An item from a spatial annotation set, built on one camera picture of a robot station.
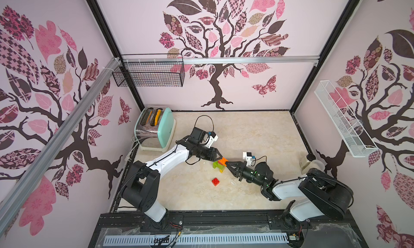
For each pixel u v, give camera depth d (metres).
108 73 0.79
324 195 0.44
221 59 0.94
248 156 0.80
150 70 0.95
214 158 0.76
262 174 0.64
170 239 0.70
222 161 0.80
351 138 0.74
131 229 0.72
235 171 0.72
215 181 0.85
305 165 0.86
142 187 0.44
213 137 0.79
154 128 0.91
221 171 0.89
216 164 0.86
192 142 0.68
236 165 0.76
